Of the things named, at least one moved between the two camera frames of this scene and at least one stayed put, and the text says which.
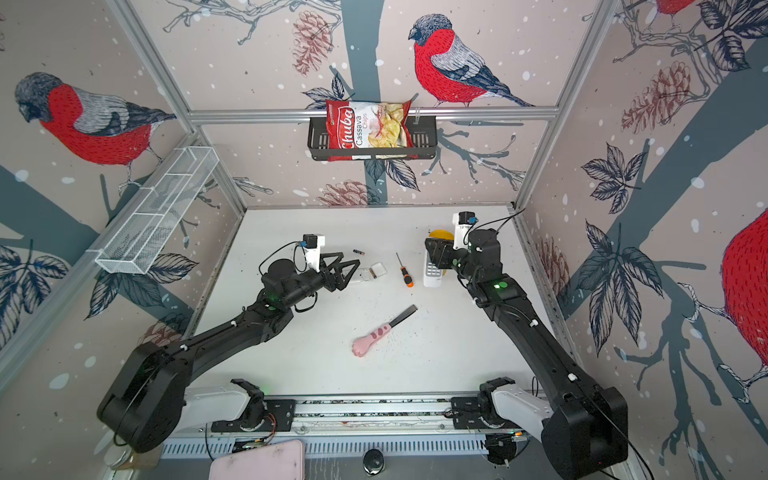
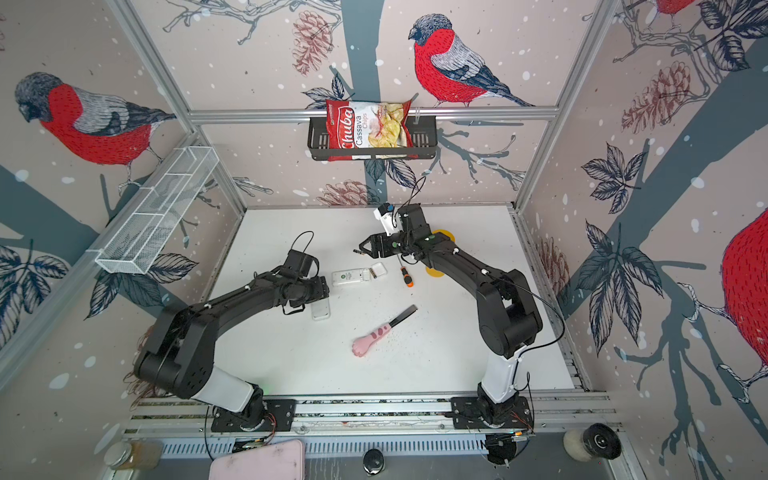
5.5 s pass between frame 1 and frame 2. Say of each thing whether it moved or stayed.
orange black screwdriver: stayed
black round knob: stayed
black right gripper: moved
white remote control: stayed
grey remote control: moved
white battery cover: stayed
